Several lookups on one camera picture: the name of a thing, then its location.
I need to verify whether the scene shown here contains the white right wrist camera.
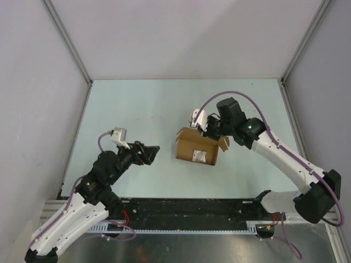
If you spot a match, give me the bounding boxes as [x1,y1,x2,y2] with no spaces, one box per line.
[189,108,208,132]

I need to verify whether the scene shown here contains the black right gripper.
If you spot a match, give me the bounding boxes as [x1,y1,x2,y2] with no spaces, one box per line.
[197,115,233,142]

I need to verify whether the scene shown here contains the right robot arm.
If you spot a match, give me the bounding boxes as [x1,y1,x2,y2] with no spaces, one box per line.
[189,98,344,226]

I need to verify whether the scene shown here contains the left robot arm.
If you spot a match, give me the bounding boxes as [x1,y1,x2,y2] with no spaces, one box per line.
[24,141,160,262]

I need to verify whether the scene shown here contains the aluminium frame rail left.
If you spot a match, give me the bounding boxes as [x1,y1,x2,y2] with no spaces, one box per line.
[40,0,93,85]

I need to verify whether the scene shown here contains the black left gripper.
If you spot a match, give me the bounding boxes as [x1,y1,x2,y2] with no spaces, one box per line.
[109,140,160,183]

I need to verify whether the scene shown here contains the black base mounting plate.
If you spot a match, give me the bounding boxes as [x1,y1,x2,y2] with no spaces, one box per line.
[106,198,286,221]

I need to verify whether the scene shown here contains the grey slotted cable duct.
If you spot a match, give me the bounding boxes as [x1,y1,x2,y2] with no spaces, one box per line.
[87,220,276,236]

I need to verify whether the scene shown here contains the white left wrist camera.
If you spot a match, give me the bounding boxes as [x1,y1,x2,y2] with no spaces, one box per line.
[111,127,130,149]

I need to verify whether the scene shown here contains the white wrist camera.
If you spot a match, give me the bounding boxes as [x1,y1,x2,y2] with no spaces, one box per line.
[189,108,208,132]
[111,127,130,149]

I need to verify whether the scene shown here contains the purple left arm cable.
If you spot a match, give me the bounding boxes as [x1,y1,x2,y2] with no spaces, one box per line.
[29,130,137,247]

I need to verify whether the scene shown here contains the aluminium frame rail right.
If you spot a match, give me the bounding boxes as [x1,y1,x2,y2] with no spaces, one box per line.
[280,0,334,85]

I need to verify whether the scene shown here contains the brown cardboard box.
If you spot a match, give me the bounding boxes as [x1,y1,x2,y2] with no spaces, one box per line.
[175,127,230,166]

